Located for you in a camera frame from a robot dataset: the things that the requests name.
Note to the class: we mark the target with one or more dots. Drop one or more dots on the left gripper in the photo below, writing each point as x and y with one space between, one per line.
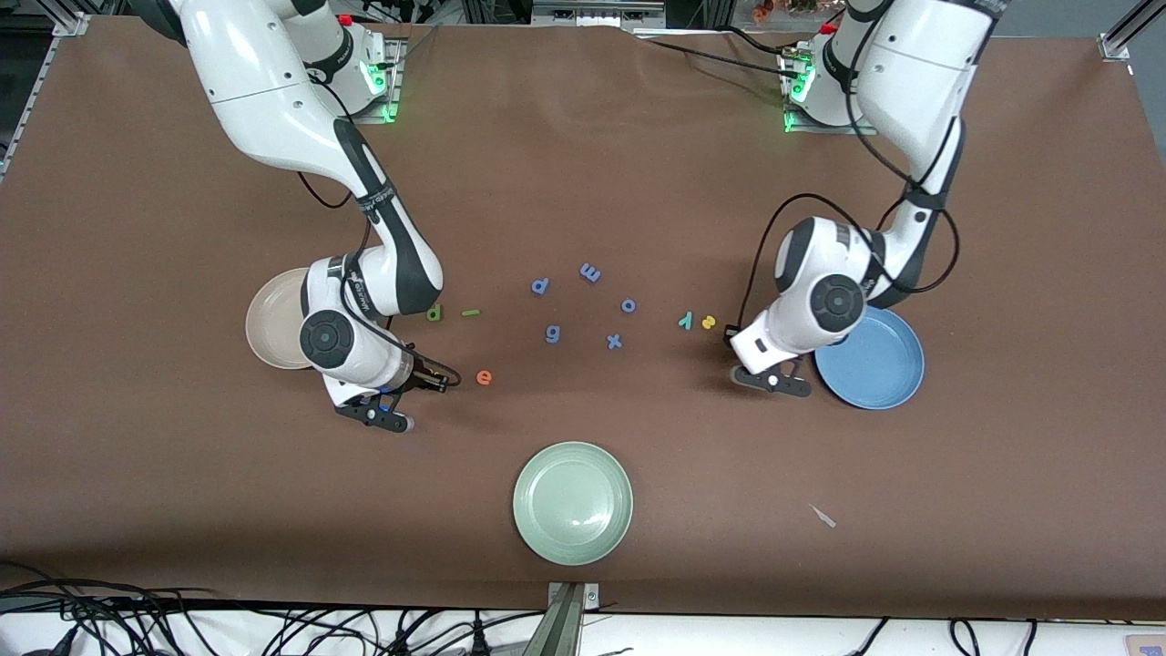
727 338

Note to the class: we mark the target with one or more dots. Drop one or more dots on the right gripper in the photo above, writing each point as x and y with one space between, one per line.
420 374

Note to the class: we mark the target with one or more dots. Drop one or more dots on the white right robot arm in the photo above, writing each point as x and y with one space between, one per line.
264 82

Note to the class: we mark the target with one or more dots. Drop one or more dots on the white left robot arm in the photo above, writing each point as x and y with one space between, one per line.
920 82

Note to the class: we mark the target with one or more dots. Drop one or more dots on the blue plate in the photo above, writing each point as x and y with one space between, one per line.
874 364

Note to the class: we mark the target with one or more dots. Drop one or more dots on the blue letter m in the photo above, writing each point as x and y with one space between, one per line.
589 272

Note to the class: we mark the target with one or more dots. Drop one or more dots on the beige brown plate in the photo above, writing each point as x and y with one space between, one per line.
273 319

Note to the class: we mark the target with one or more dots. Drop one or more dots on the pale green plate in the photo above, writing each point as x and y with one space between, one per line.
572 503

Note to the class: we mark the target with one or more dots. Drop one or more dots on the white paper scrap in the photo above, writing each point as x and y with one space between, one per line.
823 516

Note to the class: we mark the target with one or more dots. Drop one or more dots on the brown table cover sheet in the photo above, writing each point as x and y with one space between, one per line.
583 182

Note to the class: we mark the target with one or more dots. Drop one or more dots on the black power plug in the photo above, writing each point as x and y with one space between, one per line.
476 642

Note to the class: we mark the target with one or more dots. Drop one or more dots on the orange object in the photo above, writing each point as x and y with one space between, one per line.
763 9

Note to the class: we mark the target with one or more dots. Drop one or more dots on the silver metal box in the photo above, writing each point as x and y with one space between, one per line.
597 14

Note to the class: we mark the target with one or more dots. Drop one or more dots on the beige box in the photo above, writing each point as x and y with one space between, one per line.
1146 645

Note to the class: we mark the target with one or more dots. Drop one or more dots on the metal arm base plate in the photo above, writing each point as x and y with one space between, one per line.
392 109
811 128

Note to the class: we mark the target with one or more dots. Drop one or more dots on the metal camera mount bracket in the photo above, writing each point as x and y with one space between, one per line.
569 629

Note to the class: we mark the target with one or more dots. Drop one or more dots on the aluminium frame rail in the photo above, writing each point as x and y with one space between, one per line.
36 91
1130 27

